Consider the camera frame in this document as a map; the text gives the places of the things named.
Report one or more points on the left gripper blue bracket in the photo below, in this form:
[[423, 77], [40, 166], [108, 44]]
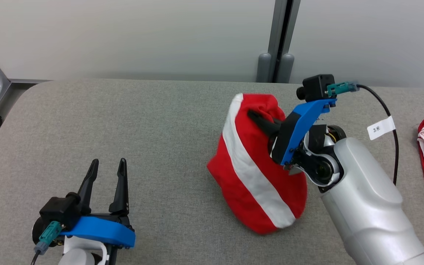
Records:
[[101, 230]]

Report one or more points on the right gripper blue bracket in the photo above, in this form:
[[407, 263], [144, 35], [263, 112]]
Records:
[[296, 125]]

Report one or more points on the red garment with white stripe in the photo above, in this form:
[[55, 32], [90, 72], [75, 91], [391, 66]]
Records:
[[248, 184]]

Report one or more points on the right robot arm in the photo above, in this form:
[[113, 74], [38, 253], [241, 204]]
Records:
[[370, 206]]

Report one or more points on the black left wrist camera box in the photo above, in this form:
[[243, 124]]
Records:
[[59, 211]]

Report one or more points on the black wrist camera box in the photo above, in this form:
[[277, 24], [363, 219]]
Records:
[[59, 211], [317, 87]]

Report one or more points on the grey cylindrical post foot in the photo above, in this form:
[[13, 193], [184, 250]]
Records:
[[264, 68], [287, 69]]

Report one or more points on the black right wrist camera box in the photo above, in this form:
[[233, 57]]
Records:
[[317, 87]]

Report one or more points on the teal left camera connector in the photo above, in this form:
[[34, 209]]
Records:
[[48, 235]]

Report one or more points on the teal camera connector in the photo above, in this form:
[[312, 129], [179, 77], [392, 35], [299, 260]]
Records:
[[48, 235], [341, 88]]

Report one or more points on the teal right camera connector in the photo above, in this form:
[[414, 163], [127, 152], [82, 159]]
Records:
[[341, 88]]

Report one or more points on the grey metal partition post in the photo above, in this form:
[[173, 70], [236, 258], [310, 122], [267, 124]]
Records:
[[280, 33]]

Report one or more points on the grey partition base rail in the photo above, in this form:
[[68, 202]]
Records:
[[28, 81]]

